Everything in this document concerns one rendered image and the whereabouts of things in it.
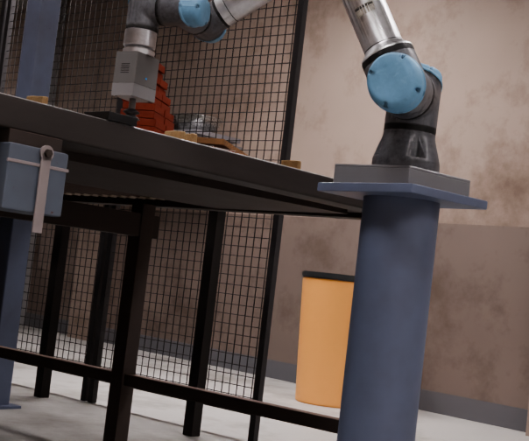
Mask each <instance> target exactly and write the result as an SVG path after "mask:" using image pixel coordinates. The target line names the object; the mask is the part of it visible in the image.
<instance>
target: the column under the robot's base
mask: <svg viewBox="0 0 529 441"><path fill-rule="evenodd" d="M317 191H319V192H324V193H332V194H336V195H340V196H344V197H349V198H353V199H357V200H363V210H362V218H361V226H360V234H359V242H358V250H357V258H356V273H355V282H354V290H353V298H352V306H351V313H350V322H349V337H348V345H347V353H346V361H345V369H344V376H343V385H342V400H341V408H340V416H339V424H338V432H337V440H336V441H415V436H416V428H417V419H418V411H419V402H420V387H421V378H422V370H423V361H424V353H425V344H426V336H427V321H428V312H429V304H430V296H431V287H432V279H433V270H434V254H435V246H436V237H437V229H438V221H439V212H440V208H452V209H478V210H486V209H487V205H488V201H486V200H482V199H475V198H471V197H468V196H464V195H461V194H456V193H452V192H446V191H442V190H438V189H434V188H431V187H427V186H423V185H416V184H413V183H343V182H319V183H318V187H317Z"/></svg>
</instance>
